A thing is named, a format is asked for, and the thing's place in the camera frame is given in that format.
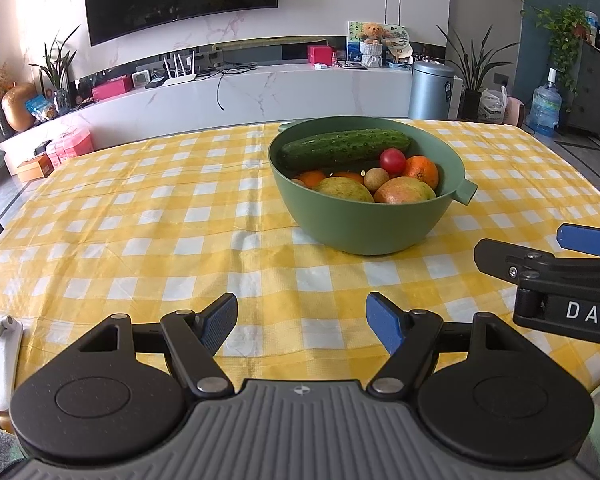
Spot green strainer bowl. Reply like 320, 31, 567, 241
267, 116, 479, 256

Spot pink heater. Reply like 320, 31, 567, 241
502, 97, 527, 128

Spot pink flat box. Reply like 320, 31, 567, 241
91, 75, 132, 102

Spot red green mango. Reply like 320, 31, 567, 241
372, 176, 437, 205

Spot teddy bear bouquet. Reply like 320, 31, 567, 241
357, 21, 387, 69

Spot green pothos plant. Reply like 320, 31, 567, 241
535, 4, 593, 96

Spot yellow green pear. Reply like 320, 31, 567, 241
312, 177, 376, 204

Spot pink storage boxes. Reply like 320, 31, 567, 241
46, 126, 95, 168

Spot yellow checkered tablecloth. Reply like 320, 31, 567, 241
0, 119, 600, 411

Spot white router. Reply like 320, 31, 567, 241
160, 51, 198, 87

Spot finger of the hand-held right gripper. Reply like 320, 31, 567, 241
474, 238, 600, 289
555, 223, 600, 259

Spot tall leafy potted plant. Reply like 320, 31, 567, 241
436, 22, 518, 122

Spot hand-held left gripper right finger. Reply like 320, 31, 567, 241
365, 291, 532, 398

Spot copper vase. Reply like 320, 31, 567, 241
1, 82, 37, 132

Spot blue water bottle with pump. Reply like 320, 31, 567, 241
527, 67, 563, 137

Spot round printed hand fan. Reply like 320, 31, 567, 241
385, 27, 413, 58

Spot colourful drawing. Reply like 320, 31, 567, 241
346, 21, 366, 61

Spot blue snack bag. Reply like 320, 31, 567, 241
25, 96, 58, 123

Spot blue grey cabinet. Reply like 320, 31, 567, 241
567, 40, 600, 136

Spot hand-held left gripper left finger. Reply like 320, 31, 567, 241
74, 293, 240, 401

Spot blue grey trash can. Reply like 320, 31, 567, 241
408, 60, 456, 121

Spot black cable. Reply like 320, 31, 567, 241
216, 62, 258, 111

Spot green cucumber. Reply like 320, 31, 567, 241
279, 129, 411, 171

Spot white plastic bag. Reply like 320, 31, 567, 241
477, 86, 510, 123

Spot orange cardboard box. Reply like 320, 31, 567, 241
15, 154, 55, 182

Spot red tomato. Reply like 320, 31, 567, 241
380, 148, 407, 176

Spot white metal bracket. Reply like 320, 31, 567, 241
0, 314, 25, 413

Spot orchid plant in glass vase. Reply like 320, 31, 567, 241
27, 25, 82, 116

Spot white marble television cabinet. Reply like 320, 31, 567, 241
0, 61, 465, 154

